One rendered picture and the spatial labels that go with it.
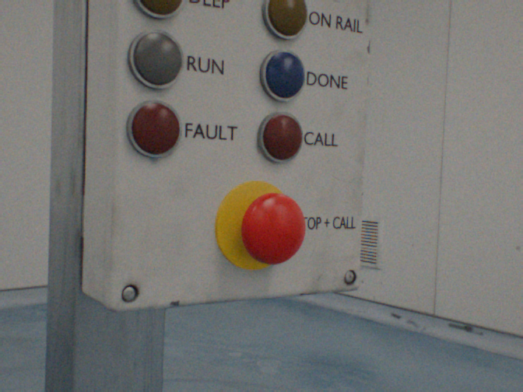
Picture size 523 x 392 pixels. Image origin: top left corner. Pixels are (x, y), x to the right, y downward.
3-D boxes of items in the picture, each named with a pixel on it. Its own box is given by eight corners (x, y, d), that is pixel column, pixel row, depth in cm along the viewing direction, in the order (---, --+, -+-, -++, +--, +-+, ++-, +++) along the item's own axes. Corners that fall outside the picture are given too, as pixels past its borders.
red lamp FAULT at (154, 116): (182, 156, 36) (184, 103, 36) (133, 154, 35) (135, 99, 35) (176, 155, 37) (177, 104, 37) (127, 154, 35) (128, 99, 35)
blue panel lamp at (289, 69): (307, 100, 40) (309, 53, 40) (268, 96, 39) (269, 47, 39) (299, 101, 41) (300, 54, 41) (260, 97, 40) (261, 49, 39)
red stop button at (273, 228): (310, 264, 39) (314, 194, 38) (250, 268, 36) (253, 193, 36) (267, 254, 42) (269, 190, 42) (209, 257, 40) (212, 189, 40)
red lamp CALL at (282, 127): (304, 161, 41) (306, 114, 40) (265, 159, 39) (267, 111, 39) (296, 161, 41) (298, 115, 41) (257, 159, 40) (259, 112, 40)
